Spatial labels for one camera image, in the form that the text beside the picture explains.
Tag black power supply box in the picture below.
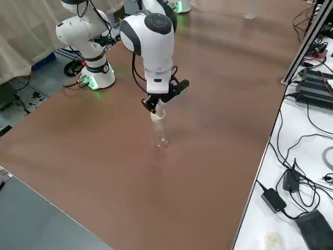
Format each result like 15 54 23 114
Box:
294 67 333 105

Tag black desk cable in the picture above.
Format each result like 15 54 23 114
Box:
267 98 333 221

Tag black power adapter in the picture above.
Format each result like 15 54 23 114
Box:
281 166 301 194

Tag black adapter with blue light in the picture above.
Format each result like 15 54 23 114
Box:
260 187 288 214

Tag black pouch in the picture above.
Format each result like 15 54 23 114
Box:
294 209 333 250

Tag white side desk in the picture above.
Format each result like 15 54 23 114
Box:
230 33 333 250

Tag clear drink bottle blue cap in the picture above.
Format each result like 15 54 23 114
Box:
244 0 258 20

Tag beige curtain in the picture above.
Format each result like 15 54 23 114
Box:
0 0 126 86

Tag black arm base cable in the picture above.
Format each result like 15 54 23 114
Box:
62 57 88 90

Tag grey cable ring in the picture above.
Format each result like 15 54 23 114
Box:
322 146 333 170

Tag circuit board with red wires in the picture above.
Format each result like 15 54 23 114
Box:
302 38 329 68

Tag black floor device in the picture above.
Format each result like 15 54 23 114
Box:
0 82 17 112

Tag aluminium post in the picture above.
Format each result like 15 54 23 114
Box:
280 0 333 86

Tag blue crate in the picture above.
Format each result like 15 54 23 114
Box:
30 49 58 72

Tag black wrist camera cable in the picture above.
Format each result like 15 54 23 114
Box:
131 51 148 93

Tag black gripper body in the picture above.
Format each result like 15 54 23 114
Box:
148 82 175 99

